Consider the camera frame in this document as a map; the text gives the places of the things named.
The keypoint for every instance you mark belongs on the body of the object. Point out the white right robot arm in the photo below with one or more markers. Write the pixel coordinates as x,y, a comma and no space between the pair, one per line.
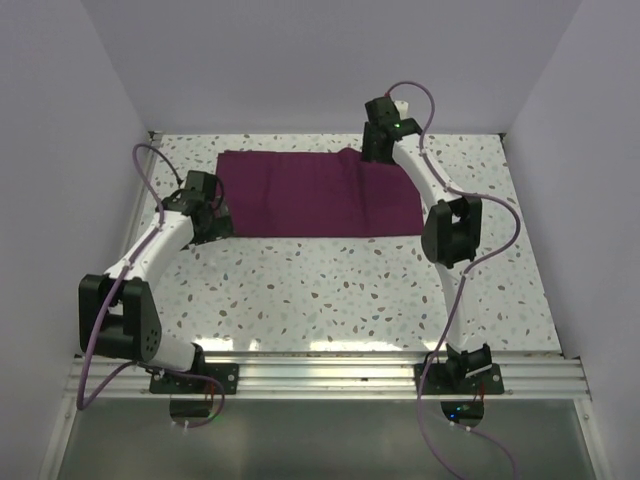
450,239

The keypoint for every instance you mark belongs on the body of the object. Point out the aluminium rail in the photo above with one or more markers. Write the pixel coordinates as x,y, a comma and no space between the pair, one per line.
135,200
391,376

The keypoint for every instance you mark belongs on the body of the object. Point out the aluminium front rail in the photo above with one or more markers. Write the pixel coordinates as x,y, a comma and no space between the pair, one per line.
391,376

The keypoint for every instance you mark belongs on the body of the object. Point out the aluminium left side rail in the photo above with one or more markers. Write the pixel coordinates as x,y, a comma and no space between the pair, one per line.
135,200

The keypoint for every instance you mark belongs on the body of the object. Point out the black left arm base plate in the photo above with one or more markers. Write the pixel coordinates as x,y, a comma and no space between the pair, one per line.
213,377

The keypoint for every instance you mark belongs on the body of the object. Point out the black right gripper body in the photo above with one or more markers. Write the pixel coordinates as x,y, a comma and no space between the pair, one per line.
369,144

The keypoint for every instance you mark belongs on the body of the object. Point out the purple cloth wrap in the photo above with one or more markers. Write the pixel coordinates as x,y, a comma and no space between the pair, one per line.
317,195

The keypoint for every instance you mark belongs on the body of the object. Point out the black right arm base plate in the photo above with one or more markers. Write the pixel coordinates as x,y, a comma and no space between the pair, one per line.
461,373

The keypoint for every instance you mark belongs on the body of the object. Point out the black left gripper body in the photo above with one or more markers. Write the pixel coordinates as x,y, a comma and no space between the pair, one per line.
219,227

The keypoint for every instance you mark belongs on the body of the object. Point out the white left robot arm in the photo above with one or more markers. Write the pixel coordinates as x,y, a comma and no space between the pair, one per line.
168,234

